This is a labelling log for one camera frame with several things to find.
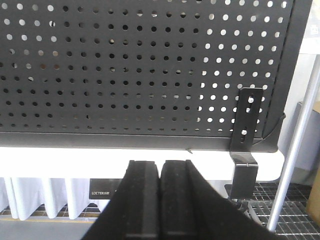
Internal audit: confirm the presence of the right black clamp bracket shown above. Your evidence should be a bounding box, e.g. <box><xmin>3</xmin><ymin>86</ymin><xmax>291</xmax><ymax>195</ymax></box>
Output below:
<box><xmin>229</xmin><ymin>87</ymin><xmax>263</xmax><ymax>199</ymax></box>

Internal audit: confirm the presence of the grey curtain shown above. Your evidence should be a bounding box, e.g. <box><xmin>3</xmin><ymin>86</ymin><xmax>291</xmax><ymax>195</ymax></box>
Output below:
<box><xmin>0</xmin><ymin>177</ymin><xmax>110</xmax><ymax>221</ymax></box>

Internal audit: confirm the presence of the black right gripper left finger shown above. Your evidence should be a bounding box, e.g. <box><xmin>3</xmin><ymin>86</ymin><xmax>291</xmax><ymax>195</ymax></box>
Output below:
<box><xmin>123</xmin><ymin>161</ymin><xmax>159</xmax><ymax>240</ymax></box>

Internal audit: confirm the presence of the black perforated pegboard panel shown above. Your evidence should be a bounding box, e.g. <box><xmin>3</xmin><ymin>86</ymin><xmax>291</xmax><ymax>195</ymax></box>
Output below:
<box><xmin>0</xmin><ymin>0</ymin><xmax>313</xmax><ymax>154</ymax></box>

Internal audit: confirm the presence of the brown cardboard box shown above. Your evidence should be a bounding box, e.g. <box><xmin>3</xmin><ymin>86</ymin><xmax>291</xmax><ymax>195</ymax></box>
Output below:
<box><xmin>306</xmin><ymin>101</ymin><xmax>320</xmax><ymax>226</ymax></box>

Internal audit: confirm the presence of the black desk control box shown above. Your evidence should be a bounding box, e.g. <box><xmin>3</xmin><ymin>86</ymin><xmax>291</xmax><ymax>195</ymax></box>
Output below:
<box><xmin>89</xmin><ymin>178</ymin><xmax>122</xmax><ymax>200</ymax></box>

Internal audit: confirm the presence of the metal floor grating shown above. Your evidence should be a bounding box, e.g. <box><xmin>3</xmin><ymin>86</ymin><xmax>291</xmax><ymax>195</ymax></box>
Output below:
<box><xmin>0</xmin><ymin>182</ymin><xmax>320</xmax><ymax>240</ymax></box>

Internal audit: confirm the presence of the grey sign stand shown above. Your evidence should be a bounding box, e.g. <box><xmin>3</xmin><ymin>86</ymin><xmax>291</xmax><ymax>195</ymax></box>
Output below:
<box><xmin>267</xmin><ymin>54</ymin><xmax>320</xmax><ymax>232</ymax></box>

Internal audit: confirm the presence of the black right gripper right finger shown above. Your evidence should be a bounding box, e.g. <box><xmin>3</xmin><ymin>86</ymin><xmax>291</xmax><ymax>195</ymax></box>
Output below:
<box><xmin>160</xmin><ymin>160</ymin><xmax>198</xmax><ymax>240</ymax></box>

